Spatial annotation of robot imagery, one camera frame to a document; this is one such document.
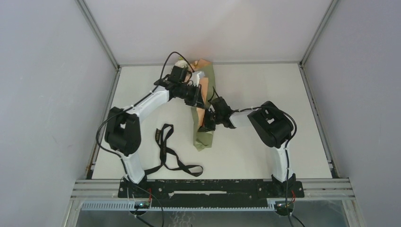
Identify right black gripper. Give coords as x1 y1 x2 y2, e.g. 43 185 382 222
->
195 108 223 131

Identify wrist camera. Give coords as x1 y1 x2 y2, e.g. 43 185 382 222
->
168 66 188 83
210 96 232 113

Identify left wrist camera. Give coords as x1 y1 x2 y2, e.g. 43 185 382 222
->
168 66 188 83

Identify black mounting base plate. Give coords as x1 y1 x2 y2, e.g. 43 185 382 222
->
118 179 305 199

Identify black ribbon strap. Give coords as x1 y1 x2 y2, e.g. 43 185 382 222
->
143 123 204 178

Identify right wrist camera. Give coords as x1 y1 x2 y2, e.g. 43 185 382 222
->
210 96 232 113

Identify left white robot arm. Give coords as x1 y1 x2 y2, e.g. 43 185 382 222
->
96 79 205 197

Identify white cable duct rail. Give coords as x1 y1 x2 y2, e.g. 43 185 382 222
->
81 201 276 211

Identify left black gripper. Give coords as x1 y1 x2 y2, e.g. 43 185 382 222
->
177 83 205 109

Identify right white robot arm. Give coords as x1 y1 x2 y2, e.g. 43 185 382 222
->
199 98 297 197

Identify white fake flower stem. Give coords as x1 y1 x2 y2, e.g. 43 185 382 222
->
174 59 190 69

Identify orange wrapping paper sheet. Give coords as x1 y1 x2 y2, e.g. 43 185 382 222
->
191 59 216 151

